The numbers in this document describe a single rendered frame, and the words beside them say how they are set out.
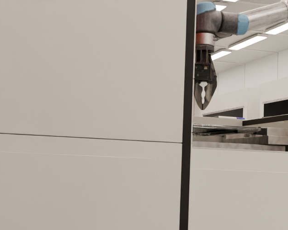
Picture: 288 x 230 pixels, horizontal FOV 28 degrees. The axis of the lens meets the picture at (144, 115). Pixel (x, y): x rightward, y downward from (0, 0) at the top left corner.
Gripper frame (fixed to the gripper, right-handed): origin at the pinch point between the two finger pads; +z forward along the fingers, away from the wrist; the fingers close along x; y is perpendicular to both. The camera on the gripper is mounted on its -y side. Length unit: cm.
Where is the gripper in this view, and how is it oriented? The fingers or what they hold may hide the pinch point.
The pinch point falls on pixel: (203, 106)
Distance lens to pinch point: 196.9
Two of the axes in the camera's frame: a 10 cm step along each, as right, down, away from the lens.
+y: -2.7, -1.0, -9.6
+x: 9.6, 0.1, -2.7
